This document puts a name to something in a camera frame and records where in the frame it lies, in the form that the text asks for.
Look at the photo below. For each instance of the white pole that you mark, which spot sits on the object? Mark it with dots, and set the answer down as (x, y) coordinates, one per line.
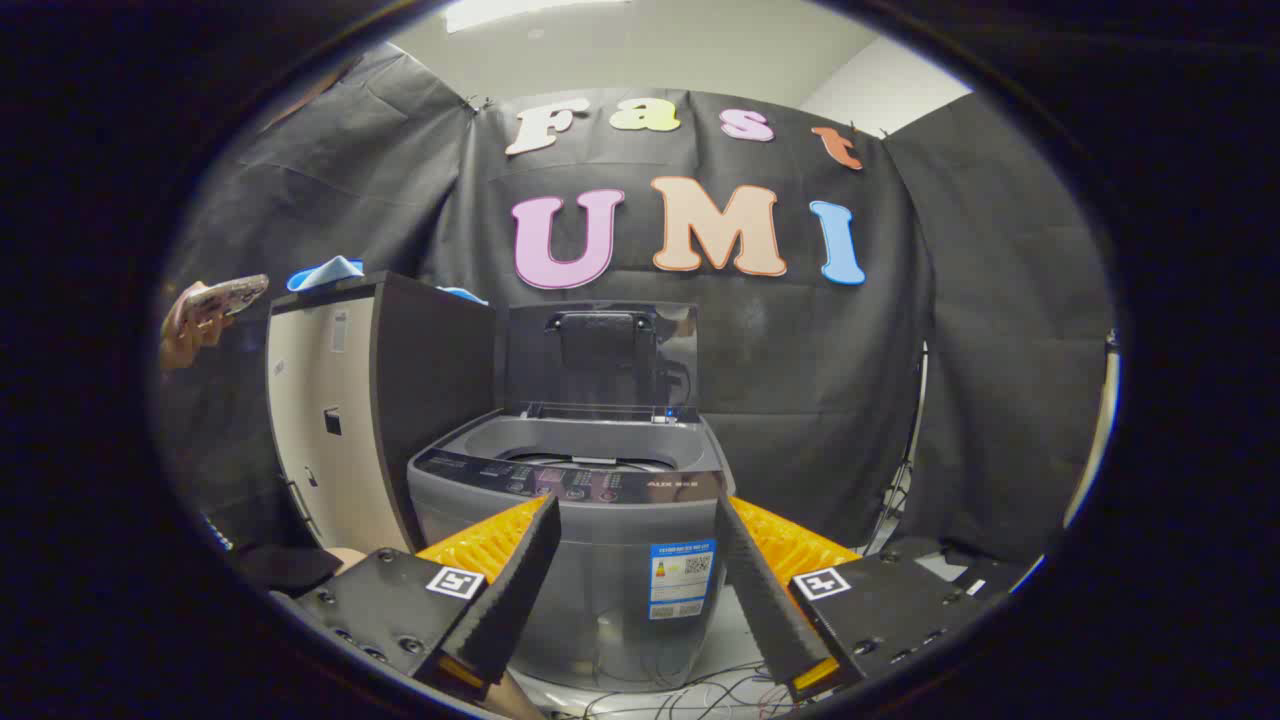
(1095, 440)

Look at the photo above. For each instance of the light blue shirt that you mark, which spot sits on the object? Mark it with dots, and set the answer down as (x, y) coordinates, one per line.
(330, 272)

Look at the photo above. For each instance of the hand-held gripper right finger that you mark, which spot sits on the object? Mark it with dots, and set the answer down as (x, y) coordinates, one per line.
(765, 590)

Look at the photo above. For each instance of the beige cabinet with dark top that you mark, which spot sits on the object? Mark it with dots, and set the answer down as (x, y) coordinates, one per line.
(320, 430)

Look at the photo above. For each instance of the smartphone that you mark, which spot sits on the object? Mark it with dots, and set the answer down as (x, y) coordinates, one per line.
(228, 296)

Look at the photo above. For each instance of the black backdrop cloth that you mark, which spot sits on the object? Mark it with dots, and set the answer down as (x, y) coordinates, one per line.
(800, 360)

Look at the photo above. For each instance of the dark washing machine lid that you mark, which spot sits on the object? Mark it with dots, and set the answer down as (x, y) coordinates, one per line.
(600, 360)

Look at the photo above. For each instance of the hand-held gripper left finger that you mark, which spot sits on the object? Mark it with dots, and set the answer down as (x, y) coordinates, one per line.
(510, 590)

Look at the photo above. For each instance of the grey washing machine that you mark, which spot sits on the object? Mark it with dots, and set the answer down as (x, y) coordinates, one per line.
(600, 560)

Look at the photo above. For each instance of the black box with white label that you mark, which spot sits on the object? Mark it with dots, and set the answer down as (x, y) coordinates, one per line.
(985, 575)

